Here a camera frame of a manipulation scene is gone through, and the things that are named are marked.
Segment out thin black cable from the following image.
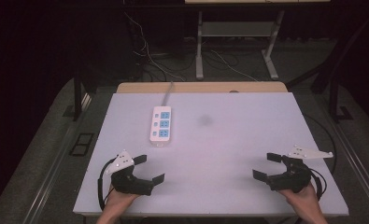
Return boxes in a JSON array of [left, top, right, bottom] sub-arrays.
[[303, 113, 338, 175]]

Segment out grey power strip cable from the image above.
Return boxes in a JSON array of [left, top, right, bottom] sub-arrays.
[[161, 81, 175, 107]]

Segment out grey metal stand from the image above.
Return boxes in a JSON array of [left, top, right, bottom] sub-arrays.
[[195, 10, 285, 81]]

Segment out person's right hand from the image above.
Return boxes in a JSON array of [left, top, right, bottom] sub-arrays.
[[277, 182, 320, 210]]

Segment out person's left hand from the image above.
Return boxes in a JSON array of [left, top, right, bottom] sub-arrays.
[[105, 184, 140, 213]]

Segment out metal floor rail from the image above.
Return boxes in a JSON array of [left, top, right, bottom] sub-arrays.
[[22, 92, 92, 224], [328, 120, 369, 209]]

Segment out black floor stand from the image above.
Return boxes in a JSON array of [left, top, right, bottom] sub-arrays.
[[72, 66, 94, 122], [327, 74, 355, 123]]

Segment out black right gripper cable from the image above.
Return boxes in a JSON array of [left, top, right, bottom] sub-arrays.
[[308, 169, 328, 201]]

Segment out white floor cable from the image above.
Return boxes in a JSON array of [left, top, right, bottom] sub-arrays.
[[122, 10, 186, 82], [210, 49, 259, 82]]

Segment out white table board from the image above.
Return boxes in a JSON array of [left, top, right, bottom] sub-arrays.
[[73, 91, 350, 217]]

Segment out white power strip blue sockets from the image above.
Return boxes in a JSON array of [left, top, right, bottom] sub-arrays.
[[149, 105, 173, 147]]

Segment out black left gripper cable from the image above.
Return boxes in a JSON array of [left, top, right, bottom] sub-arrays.
[[97, 158, 117, 211]]

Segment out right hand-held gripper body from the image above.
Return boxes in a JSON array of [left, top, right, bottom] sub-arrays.
[[267, 144, 334, 194]]

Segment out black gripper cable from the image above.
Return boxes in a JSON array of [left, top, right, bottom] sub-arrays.
[[308, 169, 328, 201], [97, 158, 117, 211]]

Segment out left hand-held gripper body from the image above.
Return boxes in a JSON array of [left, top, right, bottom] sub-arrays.
[[105, 149, 155, 197]]

